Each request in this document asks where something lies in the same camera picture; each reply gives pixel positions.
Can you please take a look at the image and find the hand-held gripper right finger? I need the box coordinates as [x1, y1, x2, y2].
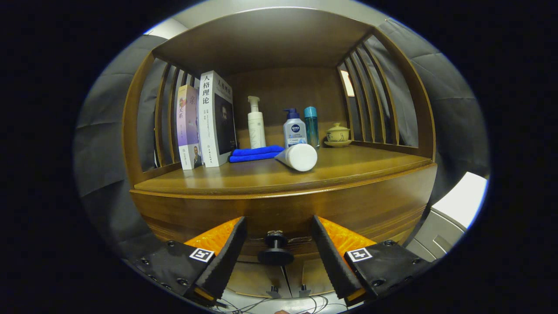
[310, 215, 439, 307]

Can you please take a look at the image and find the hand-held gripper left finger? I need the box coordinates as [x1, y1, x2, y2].
[131, 216, 248, 306]

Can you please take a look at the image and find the black drawer knob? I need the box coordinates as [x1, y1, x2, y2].
[258, 230, 295, 266]

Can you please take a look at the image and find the wooden drawer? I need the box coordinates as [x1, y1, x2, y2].
[133, 168, 438, 262]

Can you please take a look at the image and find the white tube with green end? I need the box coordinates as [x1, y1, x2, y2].
[275, 143, 318, 172]

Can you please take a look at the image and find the wooden cabinet door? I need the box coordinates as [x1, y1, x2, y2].
[227, 262, 287, 299]
[289, 259, 338, 297]

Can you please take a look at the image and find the wooden countertop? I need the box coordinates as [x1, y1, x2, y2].
[130, 144, 438, 200]

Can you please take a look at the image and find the brown wooden cabinet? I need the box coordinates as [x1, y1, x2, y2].
[122, 7, 438, 301]

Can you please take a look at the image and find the grey ribbed case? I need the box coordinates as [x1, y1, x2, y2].
[405, 208, 468, 263]

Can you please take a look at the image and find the blue folded cloth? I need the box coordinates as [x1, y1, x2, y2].
[229, 145, 286, 164]

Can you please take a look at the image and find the yellow lidded teacup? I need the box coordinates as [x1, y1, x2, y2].
[323, 123, 351, 148]

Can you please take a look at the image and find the white pump bottle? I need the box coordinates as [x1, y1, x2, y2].
[247, 96, 267, 150]

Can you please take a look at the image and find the white book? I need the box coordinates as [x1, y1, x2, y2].
[198, 71, 238, 168]

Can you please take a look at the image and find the white bottle with blue cap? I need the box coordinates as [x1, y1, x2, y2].
[283, 108, 308, 149]

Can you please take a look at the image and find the teal bottle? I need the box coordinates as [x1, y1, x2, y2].
[304, 106, 320, 150]

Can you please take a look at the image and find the purple book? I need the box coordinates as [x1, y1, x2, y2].
[176, 85, 204, 171]

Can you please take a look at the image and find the white panel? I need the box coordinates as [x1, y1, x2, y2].
[431, 172, 488, 229]

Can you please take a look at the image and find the black floor cable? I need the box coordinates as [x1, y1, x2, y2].
[214, 294, 336, 314]

